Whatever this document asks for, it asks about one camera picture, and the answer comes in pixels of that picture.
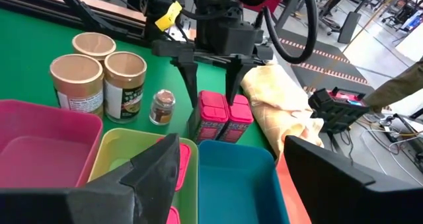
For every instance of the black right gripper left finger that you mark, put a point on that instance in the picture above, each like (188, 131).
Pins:
(132, 197)

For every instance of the black and red tool case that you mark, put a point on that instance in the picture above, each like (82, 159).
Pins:
(333, 111)

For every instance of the black mat with striped edge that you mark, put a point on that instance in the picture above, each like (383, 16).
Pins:
(333, 57)

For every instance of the blue plastic bin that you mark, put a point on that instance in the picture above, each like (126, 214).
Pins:
(238, 184)

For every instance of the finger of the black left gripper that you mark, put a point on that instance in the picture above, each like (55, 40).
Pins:
(190, 78)
(233, 82)

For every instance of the gold-lid seasoning jar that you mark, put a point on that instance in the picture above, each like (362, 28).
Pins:
(124, 95)
(76, 92)
(94, 45)

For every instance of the red storage bin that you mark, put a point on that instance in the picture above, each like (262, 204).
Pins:
(264, 2)

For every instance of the black leaning floor panel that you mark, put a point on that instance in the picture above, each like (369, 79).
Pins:
(349, 27)

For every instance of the yellow checked cloth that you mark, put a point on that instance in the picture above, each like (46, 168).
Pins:
(274, 98)

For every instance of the pink plastic bin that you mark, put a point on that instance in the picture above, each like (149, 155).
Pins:
(39, 151)

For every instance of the red-lid spice tin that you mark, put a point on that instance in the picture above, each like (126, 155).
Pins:
(211, 115)
(184, 164)
(173, 217)
(239, 118)

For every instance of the person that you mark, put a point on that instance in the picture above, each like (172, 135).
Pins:
(396, 88)

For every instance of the black power strip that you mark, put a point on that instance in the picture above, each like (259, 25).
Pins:
(391, 134)

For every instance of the yellow tape tag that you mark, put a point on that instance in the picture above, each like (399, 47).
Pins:
(168, 16)

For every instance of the small cork-top glass jar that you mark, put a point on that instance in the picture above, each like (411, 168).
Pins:
(162, 108)

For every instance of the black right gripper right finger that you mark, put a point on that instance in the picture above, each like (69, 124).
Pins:
(340, 197)

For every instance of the orange plastic bin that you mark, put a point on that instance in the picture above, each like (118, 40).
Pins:
(291, 197)

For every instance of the yellow-green plastic bin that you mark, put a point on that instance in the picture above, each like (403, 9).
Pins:
(115, 148)

